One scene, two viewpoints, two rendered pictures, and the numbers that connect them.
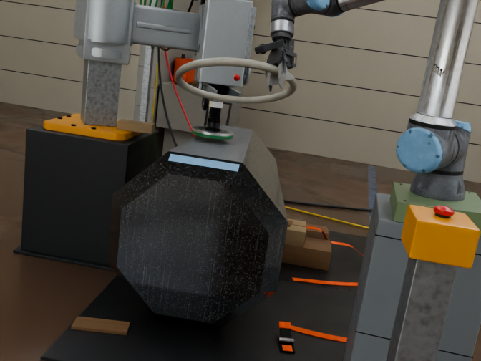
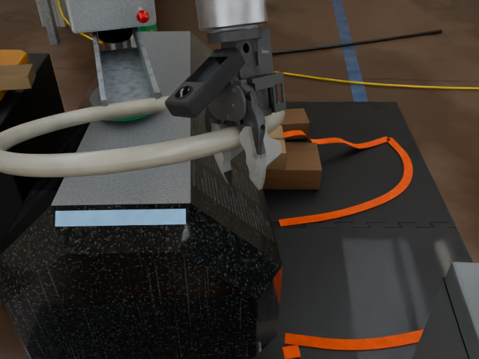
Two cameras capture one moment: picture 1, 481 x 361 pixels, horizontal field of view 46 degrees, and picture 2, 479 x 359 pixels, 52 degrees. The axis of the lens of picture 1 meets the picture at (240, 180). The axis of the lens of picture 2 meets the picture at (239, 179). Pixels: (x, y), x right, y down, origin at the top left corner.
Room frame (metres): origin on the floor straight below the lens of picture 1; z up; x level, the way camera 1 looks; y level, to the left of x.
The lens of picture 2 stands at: (1.58, -0.02, 1.66)
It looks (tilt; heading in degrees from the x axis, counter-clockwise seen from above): 40 degrees down; 353
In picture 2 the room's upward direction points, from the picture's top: straight up
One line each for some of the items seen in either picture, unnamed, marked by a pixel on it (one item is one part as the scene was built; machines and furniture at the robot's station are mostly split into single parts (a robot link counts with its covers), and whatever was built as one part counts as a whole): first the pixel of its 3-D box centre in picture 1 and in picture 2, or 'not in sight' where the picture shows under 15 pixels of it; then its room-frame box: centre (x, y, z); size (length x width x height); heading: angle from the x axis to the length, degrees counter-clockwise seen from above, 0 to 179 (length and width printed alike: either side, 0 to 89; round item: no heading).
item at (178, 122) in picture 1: (201, 122); not in sight; (6.42, 0.53, 0.43); 1.30 x 0.62 x 0.86; 170
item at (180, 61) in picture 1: (185, 69); not in sight; (6.34, 0.76, 1.00); 0.50 x 0.22 x 0.33; 170
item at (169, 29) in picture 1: (140, 24); not in sight; (3.44, 0.71, 1.38); 0.74 x 0.34 x 0.25; 111
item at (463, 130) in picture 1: (444, 142); not in sight; (1.99, -0.70, 1.11); 0.17 x 0.15 x 0.18; 143
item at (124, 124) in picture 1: (136, 126); (3, 77); (3.29, 0.65, 0.81); 0.20 x 0.10 x 0.05; 92
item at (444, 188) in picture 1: (439, 180); not in sight; (2.00, -0.71, 0.98); 0.19 x 0.19 x 0.10
